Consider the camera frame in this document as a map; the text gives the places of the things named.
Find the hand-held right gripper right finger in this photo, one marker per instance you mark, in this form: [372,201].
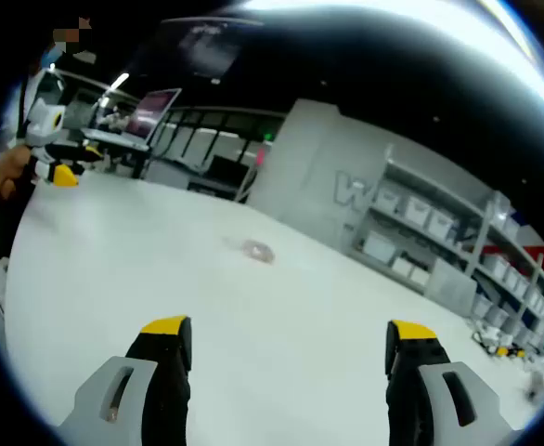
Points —
[439,395]

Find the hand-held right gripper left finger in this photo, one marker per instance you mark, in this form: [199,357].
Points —
[114,395]

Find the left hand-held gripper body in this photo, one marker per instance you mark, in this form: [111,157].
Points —
[44,116]

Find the clear resealable bag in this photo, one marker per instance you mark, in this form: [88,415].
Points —
[255,251]

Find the person's left hand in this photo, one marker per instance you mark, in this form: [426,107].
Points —
[7,172]

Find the person in white shirt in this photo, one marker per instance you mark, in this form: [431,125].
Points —
[9,116]

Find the white desk black legs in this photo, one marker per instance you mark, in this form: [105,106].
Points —
[137,162]

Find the person's dark garment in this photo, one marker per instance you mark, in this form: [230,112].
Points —
[9,223]

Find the spare hand-held gripper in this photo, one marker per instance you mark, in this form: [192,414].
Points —
[501,348]

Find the short ceiling light bar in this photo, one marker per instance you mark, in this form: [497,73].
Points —
[119,80]

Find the white laptop purple screen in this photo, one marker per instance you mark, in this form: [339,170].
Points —
[153,114]

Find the crumpled clear plastic wrap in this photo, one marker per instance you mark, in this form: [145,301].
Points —
[539,381]

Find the grey panel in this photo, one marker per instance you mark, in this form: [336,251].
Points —
[448,285]

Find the large hanging dark screen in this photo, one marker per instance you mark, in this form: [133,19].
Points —
[207,46]

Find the grey metal shelf rack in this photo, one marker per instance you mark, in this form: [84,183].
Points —
[481,223]

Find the white stand with pink item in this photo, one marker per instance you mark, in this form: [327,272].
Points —
[259,155]

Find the row of white storage boxes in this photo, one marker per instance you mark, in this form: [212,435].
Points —
[418,209]

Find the green lit sign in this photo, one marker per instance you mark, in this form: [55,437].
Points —
[268,136]

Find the long ceiling light strip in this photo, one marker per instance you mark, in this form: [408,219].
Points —
[416,18]

